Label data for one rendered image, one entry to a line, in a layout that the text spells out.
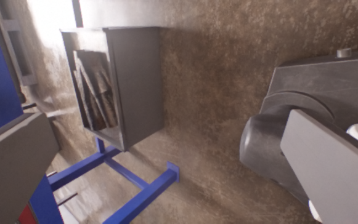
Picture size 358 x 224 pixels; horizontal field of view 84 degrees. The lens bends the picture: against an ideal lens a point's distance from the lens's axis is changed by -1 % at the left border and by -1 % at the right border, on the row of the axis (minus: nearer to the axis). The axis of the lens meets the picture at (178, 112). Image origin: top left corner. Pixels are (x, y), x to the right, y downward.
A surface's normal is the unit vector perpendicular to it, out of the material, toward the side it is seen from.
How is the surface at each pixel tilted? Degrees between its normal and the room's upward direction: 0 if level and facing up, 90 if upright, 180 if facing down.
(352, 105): 0
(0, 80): 90
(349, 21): 0
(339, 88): 0
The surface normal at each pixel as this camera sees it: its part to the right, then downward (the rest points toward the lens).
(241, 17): -0.62, 0.34
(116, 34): 0.79, 0.25
